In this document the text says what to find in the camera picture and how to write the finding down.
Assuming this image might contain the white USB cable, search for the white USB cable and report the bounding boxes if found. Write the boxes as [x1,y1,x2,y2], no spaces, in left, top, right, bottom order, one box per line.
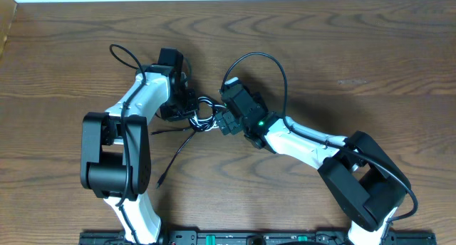
[188,98,227,131]

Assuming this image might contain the black USB cable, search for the black USB cable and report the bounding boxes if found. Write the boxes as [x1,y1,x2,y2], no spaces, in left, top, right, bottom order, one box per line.
[149,95,224,189]

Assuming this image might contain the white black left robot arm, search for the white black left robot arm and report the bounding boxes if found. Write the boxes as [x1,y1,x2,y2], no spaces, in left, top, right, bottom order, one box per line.
[79,48,198,244]

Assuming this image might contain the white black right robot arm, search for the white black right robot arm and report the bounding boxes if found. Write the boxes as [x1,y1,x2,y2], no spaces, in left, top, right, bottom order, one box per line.
[216,78,413,244]

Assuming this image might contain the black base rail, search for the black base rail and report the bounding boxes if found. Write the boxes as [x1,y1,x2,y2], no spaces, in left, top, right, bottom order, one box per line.
[78,230,437,245]

